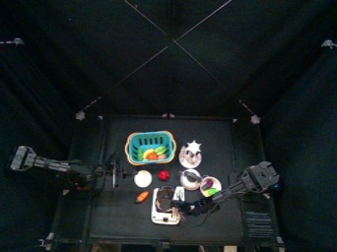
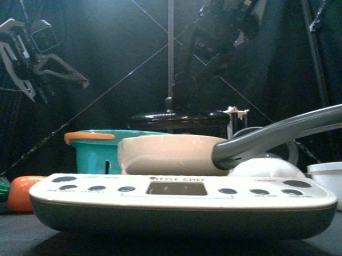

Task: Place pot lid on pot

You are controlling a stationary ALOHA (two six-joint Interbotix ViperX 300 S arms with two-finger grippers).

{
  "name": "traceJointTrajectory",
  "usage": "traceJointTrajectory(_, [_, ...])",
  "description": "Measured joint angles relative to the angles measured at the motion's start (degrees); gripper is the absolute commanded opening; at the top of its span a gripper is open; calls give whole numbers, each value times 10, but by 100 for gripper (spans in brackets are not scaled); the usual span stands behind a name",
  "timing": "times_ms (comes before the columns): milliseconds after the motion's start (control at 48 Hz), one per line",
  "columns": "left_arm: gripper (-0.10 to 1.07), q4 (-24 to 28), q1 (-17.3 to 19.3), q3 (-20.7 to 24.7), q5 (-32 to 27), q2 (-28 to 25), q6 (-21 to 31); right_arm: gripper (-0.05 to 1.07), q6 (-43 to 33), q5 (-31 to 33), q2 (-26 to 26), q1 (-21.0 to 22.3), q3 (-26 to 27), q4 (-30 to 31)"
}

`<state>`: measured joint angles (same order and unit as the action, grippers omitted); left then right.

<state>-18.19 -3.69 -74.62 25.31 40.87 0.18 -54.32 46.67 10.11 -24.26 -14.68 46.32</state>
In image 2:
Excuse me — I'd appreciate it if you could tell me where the black pot lid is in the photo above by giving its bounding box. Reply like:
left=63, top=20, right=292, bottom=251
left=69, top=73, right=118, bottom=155
left=126, top=96, right=232, bottom=135

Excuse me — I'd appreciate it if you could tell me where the white pot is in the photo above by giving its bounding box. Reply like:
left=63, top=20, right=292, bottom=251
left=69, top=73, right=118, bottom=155
left=305, top=161, right=342, bottom=213

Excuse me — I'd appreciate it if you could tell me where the silver toy with white top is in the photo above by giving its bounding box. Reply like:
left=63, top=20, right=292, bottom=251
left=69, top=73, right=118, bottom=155
left=221, top=105, right=251, bottom=140

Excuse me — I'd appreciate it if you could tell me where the white round dome toy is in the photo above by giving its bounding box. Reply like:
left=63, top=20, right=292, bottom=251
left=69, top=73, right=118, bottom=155
left=226, top=157, right=307, bottom=180

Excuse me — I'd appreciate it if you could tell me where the white toy stove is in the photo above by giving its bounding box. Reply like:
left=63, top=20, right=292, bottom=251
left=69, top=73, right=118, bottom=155
left=27, top=172, right=339, bottom=242

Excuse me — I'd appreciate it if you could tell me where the orange toy vegetable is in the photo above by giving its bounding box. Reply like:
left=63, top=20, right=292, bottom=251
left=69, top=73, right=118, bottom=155
left=5, top=175, right=47, bottom=214

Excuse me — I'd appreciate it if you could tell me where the green toy vegetable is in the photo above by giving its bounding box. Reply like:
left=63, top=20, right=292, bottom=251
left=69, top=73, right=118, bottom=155
left=0, top=177, right=10, bottom=203

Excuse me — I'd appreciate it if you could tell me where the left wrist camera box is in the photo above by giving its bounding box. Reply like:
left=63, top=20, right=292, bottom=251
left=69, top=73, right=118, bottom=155
left=27, top=19, right=62, bottom=54

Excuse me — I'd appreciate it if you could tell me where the grey vertical frame pole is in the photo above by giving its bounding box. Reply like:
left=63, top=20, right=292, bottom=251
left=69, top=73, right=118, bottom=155
left=166, top=0, right=174, bottom=101

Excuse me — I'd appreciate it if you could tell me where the thin diagonal frame wire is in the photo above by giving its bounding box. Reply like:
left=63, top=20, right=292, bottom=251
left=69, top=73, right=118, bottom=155
left=0, top=29, right=188, bottom=177
left=129, top=0, right=273, bottom=124

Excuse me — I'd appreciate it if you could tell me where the cream saucepan with grey handle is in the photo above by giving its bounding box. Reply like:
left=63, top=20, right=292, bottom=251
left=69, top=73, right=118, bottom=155
left=116, top=103, right=342, bottom=177

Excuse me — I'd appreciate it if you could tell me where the teal basket with orange handle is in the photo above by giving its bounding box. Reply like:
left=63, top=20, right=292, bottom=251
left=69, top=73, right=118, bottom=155
left=62, top=129, right=170, bottom=175

